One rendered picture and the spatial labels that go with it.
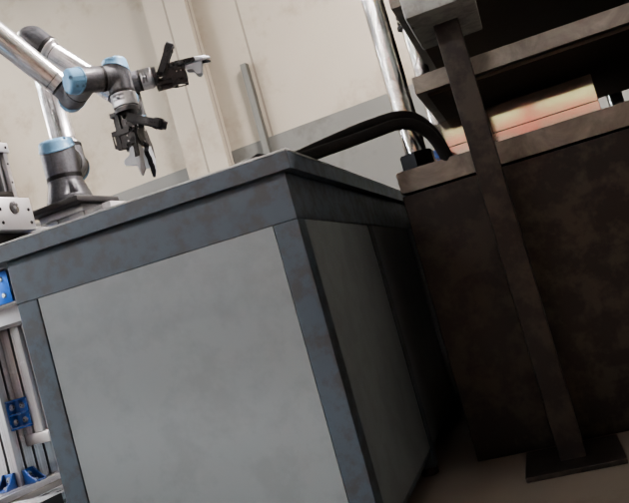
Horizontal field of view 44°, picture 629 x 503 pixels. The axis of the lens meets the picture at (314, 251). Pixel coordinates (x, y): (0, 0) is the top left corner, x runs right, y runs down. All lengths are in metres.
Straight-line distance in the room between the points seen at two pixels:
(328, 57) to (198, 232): 3.54
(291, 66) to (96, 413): 3.68
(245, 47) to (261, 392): 3.91
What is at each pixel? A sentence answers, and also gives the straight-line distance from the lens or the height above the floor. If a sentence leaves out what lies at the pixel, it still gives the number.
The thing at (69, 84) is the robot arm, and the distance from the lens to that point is 2.36.
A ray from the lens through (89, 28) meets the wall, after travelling 5.89.
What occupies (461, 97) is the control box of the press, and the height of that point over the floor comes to 0.89.
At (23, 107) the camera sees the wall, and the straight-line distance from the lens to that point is 6.16.
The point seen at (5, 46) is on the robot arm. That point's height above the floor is 1.46.
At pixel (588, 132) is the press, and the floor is 0.74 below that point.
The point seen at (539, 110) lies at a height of 0.90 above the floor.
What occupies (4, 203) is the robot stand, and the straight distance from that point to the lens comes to 2.19.
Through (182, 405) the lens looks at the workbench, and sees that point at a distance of 1.57.
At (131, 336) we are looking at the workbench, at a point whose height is 0.54.
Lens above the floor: 0.51
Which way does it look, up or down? 4 degrees up
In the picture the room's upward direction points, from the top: 16 degrees counter-clockwise
